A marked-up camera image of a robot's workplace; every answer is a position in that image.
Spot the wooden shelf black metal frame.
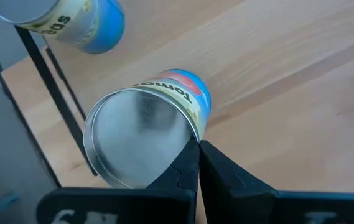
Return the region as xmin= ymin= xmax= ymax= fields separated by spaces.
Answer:
xmin=14 ymin=0 xmax=354 ymax=177

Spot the peas can blue yellow label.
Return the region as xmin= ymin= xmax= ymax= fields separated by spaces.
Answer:
xmin=0 ymin=0 xmax=126 ymax=54

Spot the tomato can blue red label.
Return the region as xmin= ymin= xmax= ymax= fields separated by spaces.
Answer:
xmin=82 ymin=68 xmax=212 ymax=190

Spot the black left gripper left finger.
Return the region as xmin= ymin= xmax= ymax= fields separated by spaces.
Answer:
xmin=147 ymin=139 xmax=201 ymax=192

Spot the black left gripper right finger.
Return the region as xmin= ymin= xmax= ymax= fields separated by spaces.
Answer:
xmin=200 ymin=139 xmax=279 ymax=224

